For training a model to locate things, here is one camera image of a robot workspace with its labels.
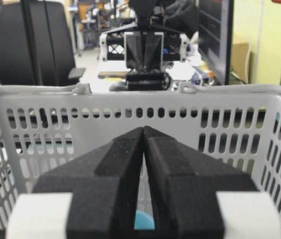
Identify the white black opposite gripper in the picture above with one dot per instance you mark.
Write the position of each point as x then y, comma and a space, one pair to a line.
143, 48

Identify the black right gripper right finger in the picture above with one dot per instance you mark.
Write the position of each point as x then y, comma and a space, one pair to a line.
196, 196

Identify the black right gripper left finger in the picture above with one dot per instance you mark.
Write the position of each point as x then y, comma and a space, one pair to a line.
94, 196

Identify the blue dustpan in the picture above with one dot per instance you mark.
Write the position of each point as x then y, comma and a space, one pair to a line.
143, 221

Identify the grey plastic shopping basket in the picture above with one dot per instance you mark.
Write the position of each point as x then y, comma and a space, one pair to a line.
44, 127

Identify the black cylindrical motor block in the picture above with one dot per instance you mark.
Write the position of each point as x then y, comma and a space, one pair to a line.
156, 81

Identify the dark computer monitor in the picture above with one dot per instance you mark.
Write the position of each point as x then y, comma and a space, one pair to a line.
215, 30

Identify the black office chair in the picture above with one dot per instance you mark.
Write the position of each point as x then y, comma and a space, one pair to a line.
35, 45

